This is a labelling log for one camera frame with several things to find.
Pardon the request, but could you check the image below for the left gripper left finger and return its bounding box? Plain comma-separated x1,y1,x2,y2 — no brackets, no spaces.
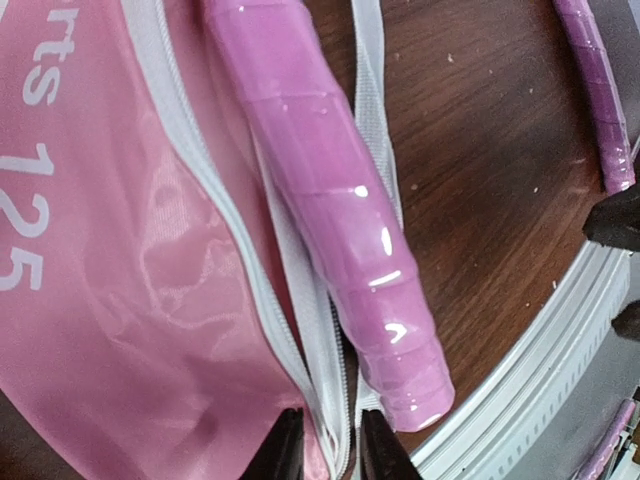
240,408,304,480

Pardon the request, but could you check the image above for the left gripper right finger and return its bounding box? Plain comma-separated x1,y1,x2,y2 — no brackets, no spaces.
360,410,420,480

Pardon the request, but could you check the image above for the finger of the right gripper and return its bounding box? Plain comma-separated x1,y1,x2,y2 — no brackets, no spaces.
583,187,639,250

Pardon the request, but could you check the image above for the pink badminton racket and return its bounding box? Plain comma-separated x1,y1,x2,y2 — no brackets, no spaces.
554,0,636,195
206,1,455,432

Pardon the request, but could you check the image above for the pink racket bag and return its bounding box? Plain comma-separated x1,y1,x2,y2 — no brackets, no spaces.
1,1,377,479

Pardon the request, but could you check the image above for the front aluminium rail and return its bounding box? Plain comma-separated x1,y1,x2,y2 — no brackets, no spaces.
412,242,633,479

